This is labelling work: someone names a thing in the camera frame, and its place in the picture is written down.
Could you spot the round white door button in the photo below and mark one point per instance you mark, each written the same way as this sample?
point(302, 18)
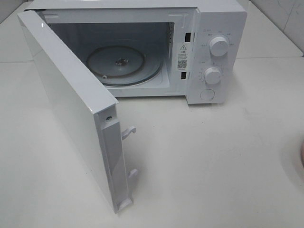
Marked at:
point(207, 94)

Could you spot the white microwave knob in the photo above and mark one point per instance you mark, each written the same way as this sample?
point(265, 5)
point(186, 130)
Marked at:
point(218, 45)
point(212, 75)

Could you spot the pink plate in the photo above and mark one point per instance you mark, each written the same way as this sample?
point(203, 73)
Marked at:
point(302, 154)

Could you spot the glass microwave turntable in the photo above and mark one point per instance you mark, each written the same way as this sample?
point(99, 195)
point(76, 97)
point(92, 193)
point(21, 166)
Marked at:
point(123, 65)

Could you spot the white microwave oven body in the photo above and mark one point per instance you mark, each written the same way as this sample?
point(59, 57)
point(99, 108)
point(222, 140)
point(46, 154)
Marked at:
point(179, 31)

